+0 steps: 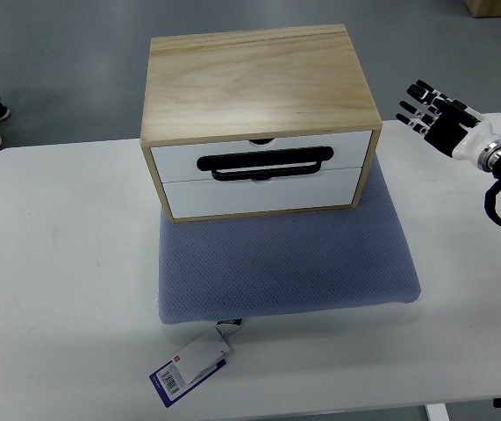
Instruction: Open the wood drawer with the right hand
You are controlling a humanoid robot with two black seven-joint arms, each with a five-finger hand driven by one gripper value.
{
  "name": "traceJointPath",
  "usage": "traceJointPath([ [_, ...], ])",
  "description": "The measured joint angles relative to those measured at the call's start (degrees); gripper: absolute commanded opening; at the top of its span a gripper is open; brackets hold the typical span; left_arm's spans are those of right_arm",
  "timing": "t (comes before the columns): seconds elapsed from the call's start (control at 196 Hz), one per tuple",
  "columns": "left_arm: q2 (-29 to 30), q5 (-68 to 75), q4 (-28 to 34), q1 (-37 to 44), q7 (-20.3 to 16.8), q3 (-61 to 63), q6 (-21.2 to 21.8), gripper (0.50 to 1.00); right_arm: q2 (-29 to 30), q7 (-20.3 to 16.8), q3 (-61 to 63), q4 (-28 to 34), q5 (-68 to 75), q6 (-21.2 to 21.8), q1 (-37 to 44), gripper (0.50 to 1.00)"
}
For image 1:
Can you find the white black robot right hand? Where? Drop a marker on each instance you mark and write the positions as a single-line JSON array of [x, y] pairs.
[[451, 127]]

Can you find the black drawer handle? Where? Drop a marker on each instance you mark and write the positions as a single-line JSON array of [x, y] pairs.
[[264, 165]]

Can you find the white drawer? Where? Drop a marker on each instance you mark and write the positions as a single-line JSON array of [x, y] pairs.
[[179, 163]]

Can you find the wooden drawer cabinet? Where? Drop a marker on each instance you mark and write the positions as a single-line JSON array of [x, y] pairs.
[[257, 86]]

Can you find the cardboard box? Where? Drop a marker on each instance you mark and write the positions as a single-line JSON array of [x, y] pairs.
[[484, 8]]

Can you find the blue mesh cushion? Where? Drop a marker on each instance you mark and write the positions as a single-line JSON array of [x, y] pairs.
[[216, 270]]

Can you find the white table leg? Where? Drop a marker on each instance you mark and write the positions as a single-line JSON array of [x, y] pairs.
[[437, 412]]

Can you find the white blue product tag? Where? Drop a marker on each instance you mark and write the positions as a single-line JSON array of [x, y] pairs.
[[194, 363]]

